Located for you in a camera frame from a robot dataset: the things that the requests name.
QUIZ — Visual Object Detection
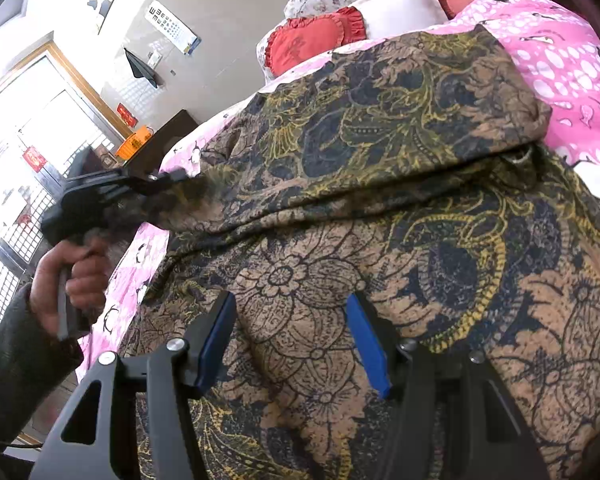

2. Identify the person's left forearm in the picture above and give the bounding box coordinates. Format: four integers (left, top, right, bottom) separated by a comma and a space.
0, 282, 84, 453

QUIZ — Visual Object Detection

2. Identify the brown floral patterned garment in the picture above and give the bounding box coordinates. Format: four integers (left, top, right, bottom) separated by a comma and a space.
117, 24, 600, 480

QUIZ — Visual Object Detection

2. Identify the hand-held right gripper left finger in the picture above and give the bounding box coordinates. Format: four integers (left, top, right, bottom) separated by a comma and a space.
30, 290, 238, 480

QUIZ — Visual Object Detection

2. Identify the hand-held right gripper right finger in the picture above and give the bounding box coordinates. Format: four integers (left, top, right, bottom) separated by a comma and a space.
345, 291, 551, 480

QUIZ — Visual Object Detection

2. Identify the orange plastic basket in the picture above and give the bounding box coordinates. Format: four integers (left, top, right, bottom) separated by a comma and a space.
115, 127, 153, 161

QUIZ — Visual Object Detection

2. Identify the metal grille door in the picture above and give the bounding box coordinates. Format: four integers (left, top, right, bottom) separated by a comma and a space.
0, 42, 133, 341

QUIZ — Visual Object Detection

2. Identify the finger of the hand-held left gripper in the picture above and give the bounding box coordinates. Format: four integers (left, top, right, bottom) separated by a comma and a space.
124, 169, 189, 196

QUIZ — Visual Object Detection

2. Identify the white pillow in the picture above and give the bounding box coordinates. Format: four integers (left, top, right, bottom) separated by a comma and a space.
352, 0, 448, 40

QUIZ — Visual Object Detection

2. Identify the dark wooden table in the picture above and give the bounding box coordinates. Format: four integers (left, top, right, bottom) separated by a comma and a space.
130, 109, 201, 177

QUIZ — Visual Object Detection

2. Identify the person's left hand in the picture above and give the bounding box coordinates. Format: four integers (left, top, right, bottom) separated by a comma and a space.
30, 237, 112, 335

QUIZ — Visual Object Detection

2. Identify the dark hanging cloth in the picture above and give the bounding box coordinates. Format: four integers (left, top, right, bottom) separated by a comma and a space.
124, 47, 158, 90

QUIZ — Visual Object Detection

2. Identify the pink penguin print blanket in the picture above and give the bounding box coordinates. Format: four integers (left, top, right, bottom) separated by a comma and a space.
77, 0, 600, 361

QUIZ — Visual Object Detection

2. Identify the eye chart wall calendar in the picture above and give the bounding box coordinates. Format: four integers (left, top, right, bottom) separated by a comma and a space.
147, 0, 202, 55

